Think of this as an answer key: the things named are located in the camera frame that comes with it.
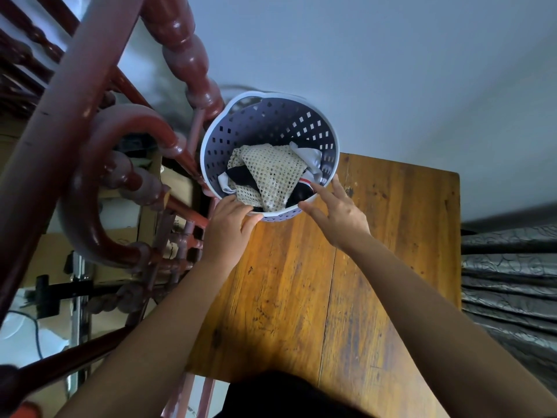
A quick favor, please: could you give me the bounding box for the person's left hand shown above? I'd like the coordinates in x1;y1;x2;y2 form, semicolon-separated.
204;194;264;269

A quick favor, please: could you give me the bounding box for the person's right hand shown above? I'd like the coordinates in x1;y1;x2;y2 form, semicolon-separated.
298;173;372;254

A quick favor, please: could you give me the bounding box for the purple perforated laundry basket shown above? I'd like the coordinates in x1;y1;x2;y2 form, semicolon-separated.
199;90;341;224

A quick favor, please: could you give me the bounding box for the person's right forearm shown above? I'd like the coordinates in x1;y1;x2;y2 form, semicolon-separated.
344;234;557;418

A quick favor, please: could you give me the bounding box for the person's left forearm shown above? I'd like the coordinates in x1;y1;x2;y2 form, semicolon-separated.
54;253;243;418

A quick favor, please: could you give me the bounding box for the black garment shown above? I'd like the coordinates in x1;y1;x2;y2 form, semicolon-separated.
224;165;317;213

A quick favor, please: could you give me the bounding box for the beige mesh cloth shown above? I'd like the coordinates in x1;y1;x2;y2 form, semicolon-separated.
227;143;309;213

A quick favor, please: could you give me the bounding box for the small brown cardboard box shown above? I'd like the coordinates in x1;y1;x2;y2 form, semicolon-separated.
160;164;197;206

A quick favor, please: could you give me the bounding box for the person's black top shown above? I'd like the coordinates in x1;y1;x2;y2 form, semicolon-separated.
214;370;377;418

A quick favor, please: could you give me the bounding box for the grey patterned curtain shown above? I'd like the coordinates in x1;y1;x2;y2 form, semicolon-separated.
460;224;557;390

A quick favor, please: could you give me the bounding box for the silver metal pole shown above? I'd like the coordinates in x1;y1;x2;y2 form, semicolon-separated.
66;251;95;399

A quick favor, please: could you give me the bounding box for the large brown cardboard box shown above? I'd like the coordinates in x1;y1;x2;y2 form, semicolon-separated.
21;193;159;289

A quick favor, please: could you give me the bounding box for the black clamp stand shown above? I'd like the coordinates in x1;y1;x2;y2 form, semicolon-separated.
22;274;128;321

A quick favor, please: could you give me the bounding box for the red-brown wooden stair railing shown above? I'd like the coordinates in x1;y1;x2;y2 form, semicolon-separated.
0;0;218;418

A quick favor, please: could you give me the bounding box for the red-brown turned newel post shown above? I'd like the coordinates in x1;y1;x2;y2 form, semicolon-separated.
139;0;225;127

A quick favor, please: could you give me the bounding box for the black cable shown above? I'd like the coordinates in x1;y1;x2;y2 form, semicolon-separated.
0;310;44;361

